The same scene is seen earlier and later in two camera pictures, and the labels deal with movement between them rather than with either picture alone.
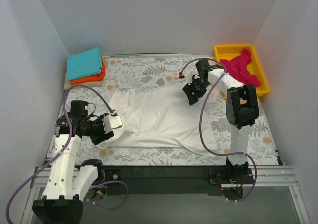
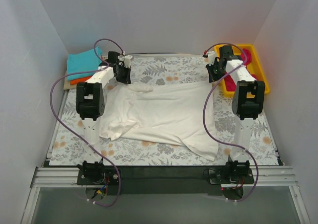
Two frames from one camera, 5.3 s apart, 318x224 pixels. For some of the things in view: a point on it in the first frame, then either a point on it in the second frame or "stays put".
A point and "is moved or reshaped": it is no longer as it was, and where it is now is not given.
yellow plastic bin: [227, 51] stays put
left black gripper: [100, 129] to [124, 74]
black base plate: [173, 180] stays put
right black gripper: [194, 89] to [213, 73]
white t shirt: [163, 117] is moved or reshaped
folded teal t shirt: [85, 63] stays put
